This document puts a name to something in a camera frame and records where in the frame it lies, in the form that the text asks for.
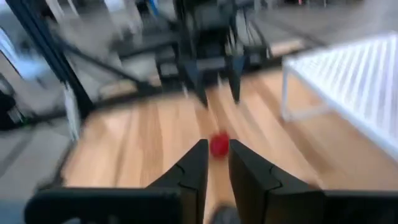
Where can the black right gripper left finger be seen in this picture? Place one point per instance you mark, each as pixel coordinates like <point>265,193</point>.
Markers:
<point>130,205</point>

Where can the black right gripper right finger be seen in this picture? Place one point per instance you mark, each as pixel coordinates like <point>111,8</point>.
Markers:
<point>295,205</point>

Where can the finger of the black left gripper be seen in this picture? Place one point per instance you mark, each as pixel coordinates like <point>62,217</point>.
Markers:
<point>196,77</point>
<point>237,77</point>

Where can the small red fruit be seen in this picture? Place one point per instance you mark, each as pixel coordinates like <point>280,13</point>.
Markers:
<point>219,146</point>

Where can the silver aluminium strut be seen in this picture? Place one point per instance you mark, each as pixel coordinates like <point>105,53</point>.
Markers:
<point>72,112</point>

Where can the white perforated metal shelf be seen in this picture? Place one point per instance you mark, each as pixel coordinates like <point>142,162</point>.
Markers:
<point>357,87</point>

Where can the black table edge rail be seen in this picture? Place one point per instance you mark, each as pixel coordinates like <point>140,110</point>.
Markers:
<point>130,96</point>

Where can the black diagonal frame brace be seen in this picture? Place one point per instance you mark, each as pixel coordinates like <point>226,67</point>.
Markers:
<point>102,63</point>

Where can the black frame post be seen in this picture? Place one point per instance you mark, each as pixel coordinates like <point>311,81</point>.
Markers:
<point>46,46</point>

